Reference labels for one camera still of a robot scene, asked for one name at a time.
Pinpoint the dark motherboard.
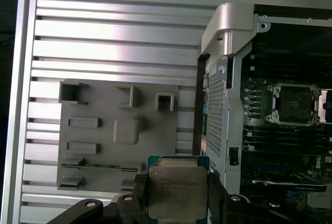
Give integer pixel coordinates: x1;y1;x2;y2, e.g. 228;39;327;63
240;51;332;224

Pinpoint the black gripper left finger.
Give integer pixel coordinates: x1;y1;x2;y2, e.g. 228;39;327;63
50;173;154;224

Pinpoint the CPU socket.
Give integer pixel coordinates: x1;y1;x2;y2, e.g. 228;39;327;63
264;82;322;127

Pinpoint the grey plastic parts rack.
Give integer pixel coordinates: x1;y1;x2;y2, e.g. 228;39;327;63
56;78;197;191

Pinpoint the silver green CPU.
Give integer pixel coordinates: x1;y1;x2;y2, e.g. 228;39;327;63
146;154;210;221

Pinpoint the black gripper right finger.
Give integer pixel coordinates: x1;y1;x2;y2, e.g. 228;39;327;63
204;172;299;224

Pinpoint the metal socket cover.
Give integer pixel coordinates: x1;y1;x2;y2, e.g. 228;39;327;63
314;89;332;124

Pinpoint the grey black PC case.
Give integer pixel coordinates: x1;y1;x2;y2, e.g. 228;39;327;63
193;2;332;224

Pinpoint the green RAM stick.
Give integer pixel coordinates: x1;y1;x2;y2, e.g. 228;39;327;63
61;163;139;171

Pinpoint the black RAM slot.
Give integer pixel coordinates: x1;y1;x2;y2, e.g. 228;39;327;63
243;138;332;145
243;125;332;132
243;132;332;139
243;145;332;152

